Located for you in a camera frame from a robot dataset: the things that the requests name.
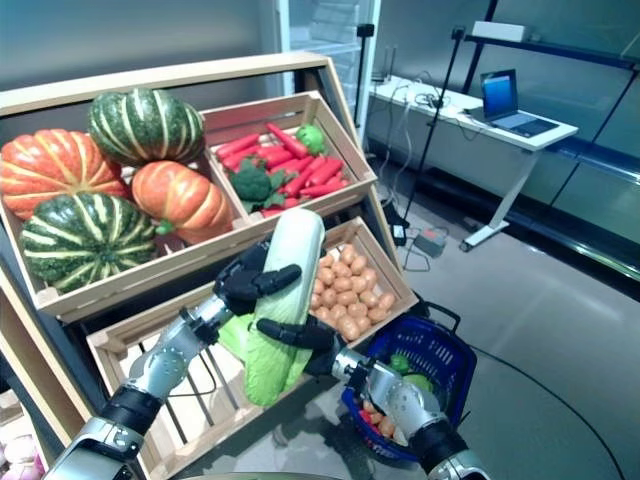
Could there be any blue plastic shopping basket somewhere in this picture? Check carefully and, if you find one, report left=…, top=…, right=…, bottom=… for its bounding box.
left=341, top=301, right=479, bottom=464

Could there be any dark metal shelving unit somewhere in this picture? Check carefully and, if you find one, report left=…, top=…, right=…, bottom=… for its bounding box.
left=462, top=0, right=640, bottom=284

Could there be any light green bell pepper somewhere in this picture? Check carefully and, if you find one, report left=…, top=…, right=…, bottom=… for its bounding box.
left=295, top=123, right=326, bottom=154

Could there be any wooden display shelf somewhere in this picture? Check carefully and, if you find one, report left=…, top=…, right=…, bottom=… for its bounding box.
left=0, top=52, right=419, bottom=480

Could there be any wooden crate with pumpkins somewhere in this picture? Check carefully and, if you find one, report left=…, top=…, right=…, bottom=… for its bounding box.
left=0, top=149, right=254, bottom=325

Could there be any dark green broccoli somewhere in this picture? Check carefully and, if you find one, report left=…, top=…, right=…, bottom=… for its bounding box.
left=228, top=157, right=296, bottom=211

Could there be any grey power adapter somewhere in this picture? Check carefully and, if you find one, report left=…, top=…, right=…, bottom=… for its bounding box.
left=413, top=227, right=447, bottom=257

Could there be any wooden crate with potatoes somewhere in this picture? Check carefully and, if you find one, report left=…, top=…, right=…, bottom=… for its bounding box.
left=299, top=215, right=420, bottom=351

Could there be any wooden slatted cabbage crate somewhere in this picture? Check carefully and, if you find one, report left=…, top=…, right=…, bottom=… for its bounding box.
left=85, top=279, right=321, bottom=480

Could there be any small orange striped pumpkin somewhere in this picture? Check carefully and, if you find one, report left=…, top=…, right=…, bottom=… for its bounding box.
left=130, top=160, right=235, bottom=246

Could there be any napa cabbage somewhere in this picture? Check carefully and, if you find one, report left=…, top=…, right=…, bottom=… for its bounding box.
left=218, top=314, right=259, bottom=364
left=243, top=207, right=327, bottom=407
left=402, top=372, right=435, bottom=396

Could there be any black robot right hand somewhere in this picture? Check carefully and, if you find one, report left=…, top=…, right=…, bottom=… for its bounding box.
left=256, top=319, right=347, bottom=376

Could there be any grey laptop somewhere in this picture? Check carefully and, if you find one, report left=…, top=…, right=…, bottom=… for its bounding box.
left=479, top=68, right=560, bottom=139

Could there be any black slanted tripod stand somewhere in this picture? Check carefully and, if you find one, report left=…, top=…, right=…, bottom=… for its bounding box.
left=397, top=27, right=469, bottom=224

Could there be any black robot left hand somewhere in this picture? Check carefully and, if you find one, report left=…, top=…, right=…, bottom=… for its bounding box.
left=213, top=244, right=303, bottom=316

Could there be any wooden crate with carrots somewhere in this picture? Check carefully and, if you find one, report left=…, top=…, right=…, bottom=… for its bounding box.
left=199, top=91, right=379, bottom=221

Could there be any white desk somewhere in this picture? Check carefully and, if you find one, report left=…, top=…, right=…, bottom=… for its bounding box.
left=367, top=74, right=580, bottom=253

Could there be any white framed glass door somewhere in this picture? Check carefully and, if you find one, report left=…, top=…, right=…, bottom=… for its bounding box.
left=276, top=0, right=382, bottom=104

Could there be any green striped pumpkin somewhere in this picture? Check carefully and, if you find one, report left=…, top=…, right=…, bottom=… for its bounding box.
left=88, top=87, right=206, bottom=168
left=19, top=192, right=159, bottom=295

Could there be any black floor cable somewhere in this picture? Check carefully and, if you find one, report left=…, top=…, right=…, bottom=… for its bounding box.
left=469, top=344, right=626, bottom=480

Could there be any wooden crate with onions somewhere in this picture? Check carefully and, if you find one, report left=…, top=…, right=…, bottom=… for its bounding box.
left=0, top=389, right=46, bottom=480

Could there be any black router with antennas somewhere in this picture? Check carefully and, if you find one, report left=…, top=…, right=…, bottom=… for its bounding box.
left=372, top=43, right=400, bottom=85

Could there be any purple white onion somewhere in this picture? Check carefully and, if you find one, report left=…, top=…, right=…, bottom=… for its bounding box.
left=0, top=434, right=39, bottom=464
left=9, top=459, right=44, bottom=480

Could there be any large orange striped pumpkin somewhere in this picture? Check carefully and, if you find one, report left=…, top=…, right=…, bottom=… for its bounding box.
left=0, top=128, right=132, bottom=221

